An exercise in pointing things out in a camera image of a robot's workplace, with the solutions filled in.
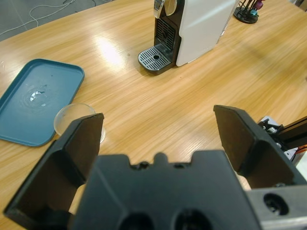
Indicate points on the white capsule coffee machine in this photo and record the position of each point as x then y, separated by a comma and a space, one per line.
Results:
201, 28

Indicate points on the purple coffee capsule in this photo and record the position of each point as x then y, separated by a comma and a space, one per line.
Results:
259, 3

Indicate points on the clear glass with red logo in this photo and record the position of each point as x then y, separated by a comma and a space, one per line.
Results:
69, 112

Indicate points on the blue plastic tray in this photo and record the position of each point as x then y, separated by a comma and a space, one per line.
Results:
24, 119

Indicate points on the teal coffee capsule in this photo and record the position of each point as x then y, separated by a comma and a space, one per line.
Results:
253, 13

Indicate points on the metal grate drip tray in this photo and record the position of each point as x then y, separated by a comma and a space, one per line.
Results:
153, 57

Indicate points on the black capsule holder stand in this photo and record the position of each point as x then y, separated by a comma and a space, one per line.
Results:
244, 15

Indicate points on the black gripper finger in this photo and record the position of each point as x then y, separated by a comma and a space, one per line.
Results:
60, 163
261, 155

